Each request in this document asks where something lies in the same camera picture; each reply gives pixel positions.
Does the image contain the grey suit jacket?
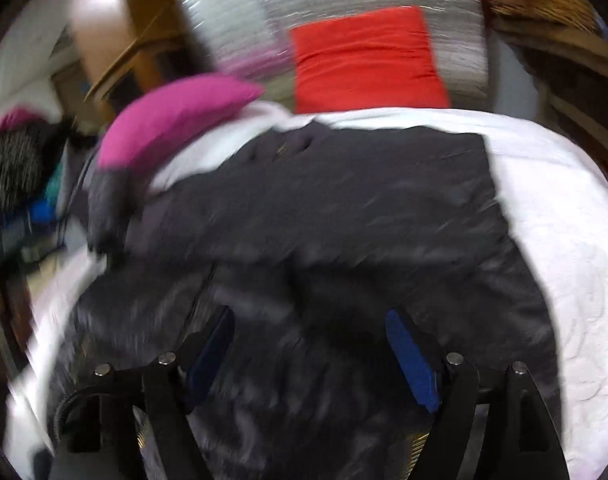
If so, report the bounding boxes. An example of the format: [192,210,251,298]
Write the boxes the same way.
[86,167,152,261]

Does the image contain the dark grey garment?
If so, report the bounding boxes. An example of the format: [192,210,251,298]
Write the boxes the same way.
[49,120,565,480]

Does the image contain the wooden cabinet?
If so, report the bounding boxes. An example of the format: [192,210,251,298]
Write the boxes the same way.
[71,0,197,106]

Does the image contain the black white patterned cloth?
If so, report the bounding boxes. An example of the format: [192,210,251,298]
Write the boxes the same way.
[0,122,62,213]

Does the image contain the blue cloth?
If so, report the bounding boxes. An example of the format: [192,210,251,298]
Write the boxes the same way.
[24,200,61,227]

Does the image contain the pink cloth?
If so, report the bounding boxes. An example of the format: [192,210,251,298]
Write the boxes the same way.
[96,72,266,171]

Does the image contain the teal cloth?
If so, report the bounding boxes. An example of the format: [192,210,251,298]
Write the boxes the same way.
[43,162,71,207]

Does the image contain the magenta cloth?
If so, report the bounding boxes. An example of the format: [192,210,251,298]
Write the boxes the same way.
[0,106,41,137]

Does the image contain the dark wooden furniture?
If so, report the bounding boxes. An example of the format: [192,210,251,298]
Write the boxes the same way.
[491,15,608,191]

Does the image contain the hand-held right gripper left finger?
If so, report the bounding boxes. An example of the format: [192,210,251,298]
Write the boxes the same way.
[90,305,236,480]

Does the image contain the white bedsheet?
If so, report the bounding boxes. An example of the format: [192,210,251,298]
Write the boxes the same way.
[4,102,608,480]

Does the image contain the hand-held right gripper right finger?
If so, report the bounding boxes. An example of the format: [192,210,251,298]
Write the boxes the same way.
[385,308,571,480]

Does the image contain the red folded cloth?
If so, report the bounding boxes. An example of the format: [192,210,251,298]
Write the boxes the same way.
[288,6,453,115]

